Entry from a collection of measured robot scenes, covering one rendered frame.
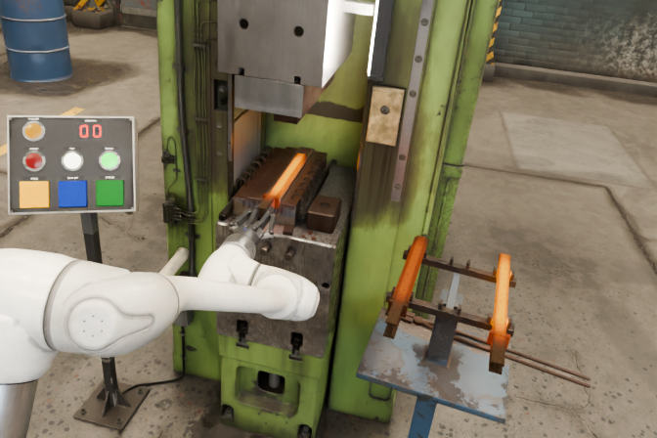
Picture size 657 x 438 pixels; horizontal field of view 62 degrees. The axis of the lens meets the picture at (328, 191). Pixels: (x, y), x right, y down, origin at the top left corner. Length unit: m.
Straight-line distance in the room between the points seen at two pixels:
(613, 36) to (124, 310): 7.30
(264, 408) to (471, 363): 0.84
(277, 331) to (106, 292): 1.16
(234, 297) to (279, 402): 1.11
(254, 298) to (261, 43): 0.70
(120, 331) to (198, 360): 1.65
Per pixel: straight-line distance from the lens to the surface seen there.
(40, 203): 1.75
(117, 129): 1.73
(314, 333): 1.85
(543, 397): 2.71
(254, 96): 1.57
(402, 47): 1.59
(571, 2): 7.54
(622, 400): 2.88
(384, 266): 1.88
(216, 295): 1.09
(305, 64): 1.50
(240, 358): 2.03
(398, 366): 1.61
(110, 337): 0.78
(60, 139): 1.76
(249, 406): 2.19
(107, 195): 1.71
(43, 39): 6.03
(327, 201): 1.72
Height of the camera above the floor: 1.81
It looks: 28 degrees down
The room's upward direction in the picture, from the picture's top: 6 degrees clockwise
